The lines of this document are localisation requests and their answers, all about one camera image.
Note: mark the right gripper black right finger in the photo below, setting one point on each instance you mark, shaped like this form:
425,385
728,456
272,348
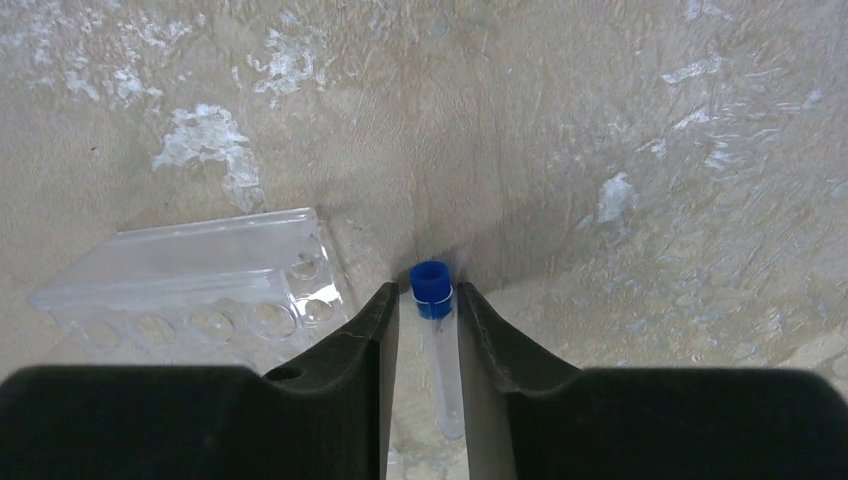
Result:
531,415

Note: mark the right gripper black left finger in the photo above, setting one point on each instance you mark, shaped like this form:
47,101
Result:
324,414

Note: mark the blue capped tube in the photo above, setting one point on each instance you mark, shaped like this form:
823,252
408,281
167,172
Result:
433,294

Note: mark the clear plastic well plate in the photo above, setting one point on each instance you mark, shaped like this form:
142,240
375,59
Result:
253,290

